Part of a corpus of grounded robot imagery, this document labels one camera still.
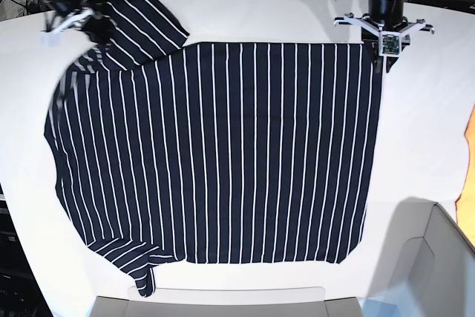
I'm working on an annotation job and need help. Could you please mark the orange cloth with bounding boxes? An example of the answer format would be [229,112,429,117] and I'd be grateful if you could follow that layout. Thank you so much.
[456,110,475,245]

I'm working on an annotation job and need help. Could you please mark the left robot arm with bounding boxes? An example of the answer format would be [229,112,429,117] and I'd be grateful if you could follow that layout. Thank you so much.
[334,0,434,58]

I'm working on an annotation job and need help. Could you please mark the navy white striped T-shirt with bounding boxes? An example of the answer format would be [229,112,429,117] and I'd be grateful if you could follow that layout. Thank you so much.
[45,0,382,297]

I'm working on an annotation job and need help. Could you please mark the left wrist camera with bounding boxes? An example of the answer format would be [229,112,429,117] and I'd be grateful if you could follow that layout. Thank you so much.
[379,31,402,57]

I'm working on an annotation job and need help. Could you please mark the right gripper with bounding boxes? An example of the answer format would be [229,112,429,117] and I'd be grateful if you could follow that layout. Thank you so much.
[46,7,114,45]

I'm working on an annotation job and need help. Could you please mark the white bin right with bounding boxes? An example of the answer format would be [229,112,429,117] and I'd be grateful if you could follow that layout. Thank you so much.
[360,197,474,316]

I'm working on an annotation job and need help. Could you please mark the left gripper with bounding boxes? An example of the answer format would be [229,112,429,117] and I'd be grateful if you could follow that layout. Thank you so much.
[333,0,435,34]

